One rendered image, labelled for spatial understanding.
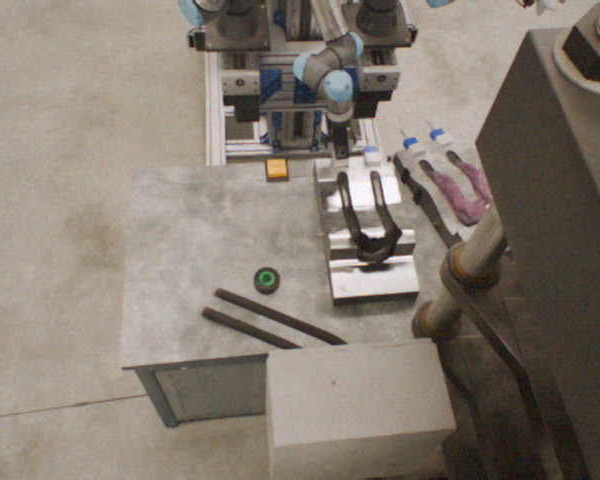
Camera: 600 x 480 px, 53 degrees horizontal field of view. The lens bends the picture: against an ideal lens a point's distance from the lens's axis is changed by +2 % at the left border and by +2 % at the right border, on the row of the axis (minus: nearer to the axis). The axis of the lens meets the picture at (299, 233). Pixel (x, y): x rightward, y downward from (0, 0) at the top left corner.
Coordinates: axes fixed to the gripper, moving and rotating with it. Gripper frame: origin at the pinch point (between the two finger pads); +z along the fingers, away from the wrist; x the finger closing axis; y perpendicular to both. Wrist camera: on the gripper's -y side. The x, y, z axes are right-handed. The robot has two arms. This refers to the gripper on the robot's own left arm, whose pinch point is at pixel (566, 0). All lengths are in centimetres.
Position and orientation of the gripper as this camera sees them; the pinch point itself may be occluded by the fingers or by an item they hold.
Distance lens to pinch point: 183.4
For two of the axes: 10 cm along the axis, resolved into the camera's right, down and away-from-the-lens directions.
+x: -8.6, 4.8, -1.9
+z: 5.1, 7.5, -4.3
